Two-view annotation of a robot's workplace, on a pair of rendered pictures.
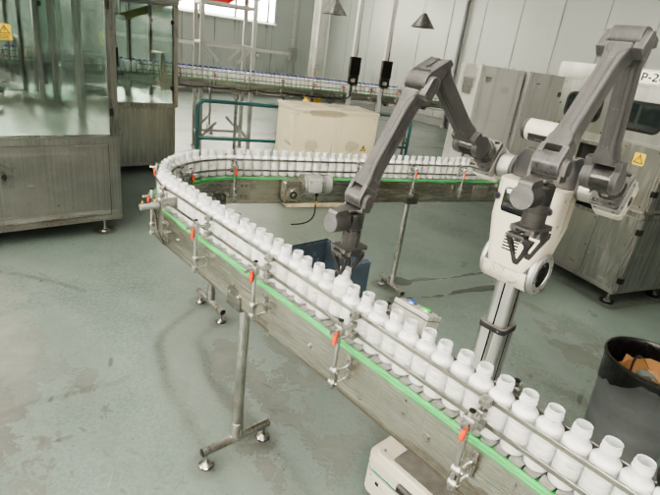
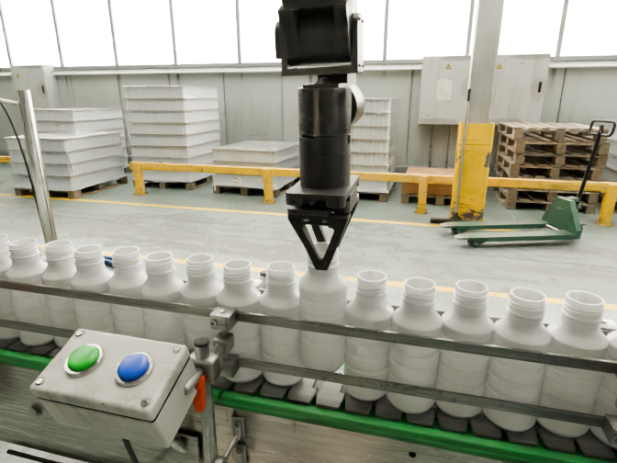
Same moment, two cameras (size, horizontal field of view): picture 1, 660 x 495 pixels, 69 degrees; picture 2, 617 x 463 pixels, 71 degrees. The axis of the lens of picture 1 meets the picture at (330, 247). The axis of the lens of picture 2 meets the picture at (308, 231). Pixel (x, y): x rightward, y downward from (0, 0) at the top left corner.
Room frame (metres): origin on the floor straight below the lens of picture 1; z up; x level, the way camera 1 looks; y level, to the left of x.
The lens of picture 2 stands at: (1.80, -0.32, 1.37)
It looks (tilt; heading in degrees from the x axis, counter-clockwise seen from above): 18 degrees down; 149
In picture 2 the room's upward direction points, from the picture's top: straight up
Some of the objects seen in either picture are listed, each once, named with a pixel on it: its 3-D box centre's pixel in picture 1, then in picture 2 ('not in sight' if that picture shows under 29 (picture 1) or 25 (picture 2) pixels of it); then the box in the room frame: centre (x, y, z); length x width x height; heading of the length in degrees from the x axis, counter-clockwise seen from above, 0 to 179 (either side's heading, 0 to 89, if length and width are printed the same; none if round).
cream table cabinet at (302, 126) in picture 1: (322, 154); not in sight; (6.07, 0.25, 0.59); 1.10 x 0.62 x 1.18; 116
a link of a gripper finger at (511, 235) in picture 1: (522, 246); not in sight; (1.14, -0.47, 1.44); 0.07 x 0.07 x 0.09; 44
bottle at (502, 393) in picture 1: (498, 407); not in sight; (0.96, -0.46, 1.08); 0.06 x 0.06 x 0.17
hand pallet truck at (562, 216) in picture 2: not in sight; (523, 181); (-0.67, 3.60, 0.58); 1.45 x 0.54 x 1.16; 64
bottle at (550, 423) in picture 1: (545, 437); not in sight; (0.88, -0.54, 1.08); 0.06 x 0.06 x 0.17
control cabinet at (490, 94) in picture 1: (477, 131); not in sight; (7.61, -2.00, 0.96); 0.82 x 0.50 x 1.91; 116
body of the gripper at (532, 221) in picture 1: (533, 217); not in sight; (1.15, -0.49, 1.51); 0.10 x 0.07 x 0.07; 134
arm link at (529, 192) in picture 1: (537, 182); not in sight; (1.12, -0.46, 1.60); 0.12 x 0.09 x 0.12; 134
